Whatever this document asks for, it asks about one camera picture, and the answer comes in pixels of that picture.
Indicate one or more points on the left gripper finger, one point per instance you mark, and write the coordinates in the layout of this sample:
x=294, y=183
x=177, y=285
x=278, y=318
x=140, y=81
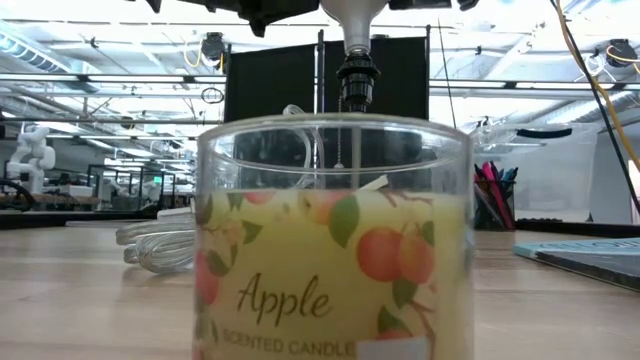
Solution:
x=275, y=10

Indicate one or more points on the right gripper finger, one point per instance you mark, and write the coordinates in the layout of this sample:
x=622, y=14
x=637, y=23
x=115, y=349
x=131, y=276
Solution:
x=420, y=4

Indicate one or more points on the wooden lamp base black socket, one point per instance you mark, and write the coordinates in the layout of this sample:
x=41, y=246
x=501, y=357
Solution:
x=357, y=82

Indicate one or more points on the black monitor back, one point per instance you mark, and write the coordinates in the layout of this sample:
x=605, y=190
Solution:
x=270, y=80

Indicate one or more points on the blue pen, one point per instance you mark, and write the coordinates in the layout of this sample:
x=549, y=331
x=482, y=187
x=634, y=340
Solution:
x=510, y=175

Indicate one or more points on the red pen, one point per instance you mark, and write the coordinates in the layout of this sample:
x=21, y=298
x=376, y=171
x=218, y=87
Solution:
x=492, y=185

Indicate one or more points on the clear plastic storage bin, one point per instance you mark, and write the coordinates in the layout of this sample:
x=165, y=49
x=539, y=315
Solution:
x=550, y=170

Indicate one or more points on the black mesh pen cup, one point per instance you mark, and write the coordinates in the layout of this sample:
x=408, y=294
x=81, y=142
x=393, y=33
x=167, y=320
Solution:
x=492, y=215

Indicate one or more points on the blue Yellowstone book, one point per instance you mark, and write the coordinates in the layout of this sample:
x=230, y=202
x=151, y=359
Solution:
x=590, y=257

